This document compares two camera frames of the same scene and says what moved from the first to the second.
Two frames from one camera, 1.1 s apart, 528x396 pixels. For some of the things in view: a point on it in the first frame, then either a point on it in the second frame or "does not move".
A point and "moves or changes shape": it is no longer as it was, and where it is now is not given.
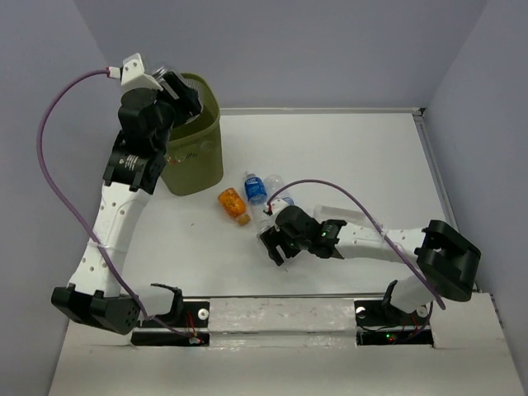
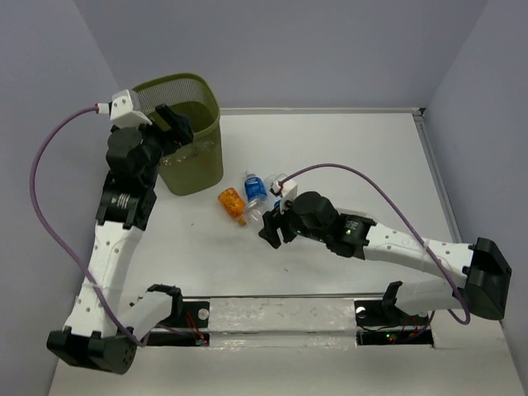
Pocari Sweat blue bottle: [273, 182] does not move
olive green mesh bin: [195, 160] does not move
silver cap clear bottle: [269, 228] moves or changes shape
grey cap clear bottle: [190, 84] to [185, 157]
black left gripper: [186, 106] to [181, 133]
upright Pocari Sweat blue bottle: [257, 196] does not move
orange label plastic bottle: [234, 205] does not move
